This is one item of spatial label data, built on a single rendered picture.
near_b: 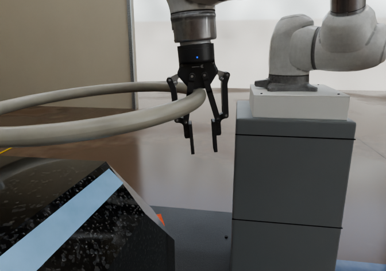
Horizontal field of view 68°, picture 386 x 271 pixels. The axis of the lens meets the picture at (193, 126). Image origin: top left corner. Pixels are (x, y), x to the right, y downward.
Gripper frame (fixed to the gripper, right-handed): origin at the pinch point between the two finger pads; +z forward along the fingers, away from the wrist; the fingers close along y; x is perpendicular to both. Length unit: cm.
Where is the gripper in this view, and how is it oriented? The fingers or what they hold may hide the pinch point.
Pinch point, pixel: (203, 137)
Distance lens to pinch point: 64.1
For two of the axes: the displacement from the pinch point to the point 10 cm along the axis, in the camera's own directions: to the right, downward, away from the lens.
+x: 0.3, 2.7, -9.6
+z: 0.9, 9.6, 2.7
